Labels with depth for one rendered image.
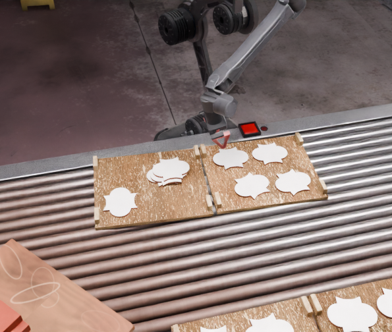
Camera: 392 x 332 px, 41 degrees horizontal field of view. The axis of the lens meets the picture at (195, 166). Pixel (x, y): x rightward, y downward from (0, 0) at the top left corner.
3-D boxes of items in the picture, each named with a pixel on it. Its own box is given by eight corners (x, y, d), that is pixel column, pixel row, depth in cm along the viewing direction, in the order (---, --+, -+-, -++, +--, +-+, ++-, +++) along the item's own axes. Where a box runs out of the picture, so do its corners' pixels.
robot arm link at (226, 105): (224, 83, 187) (212, 72, 180) (249, 91, 180) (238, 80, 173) (208, 113, 186) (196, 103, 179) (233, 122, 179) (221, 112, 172)
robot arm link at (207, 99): (206, 87, 182) (196, 97, 179) (221, 92, 178) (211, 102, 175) (211, 103, 187) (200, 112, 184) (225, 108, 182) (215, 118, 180)
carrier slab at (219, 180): (198, 149, 209) (198, 146, 208) (296, 138, 214) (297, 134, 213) (217, 215, 184) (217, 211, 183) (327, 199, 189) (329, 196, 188)
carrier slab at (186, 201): (93, 161, 204) (93, 159, 203) (197, 151, 208) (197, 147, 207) (95, 230, 179) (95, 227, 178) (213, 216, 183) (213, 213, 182)
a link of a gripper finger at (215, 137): (228, 137, 194) (223, 117, 187) (234, 149, 188) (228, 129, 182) (211, 142, 194) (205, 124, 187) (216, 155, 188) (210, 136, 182)
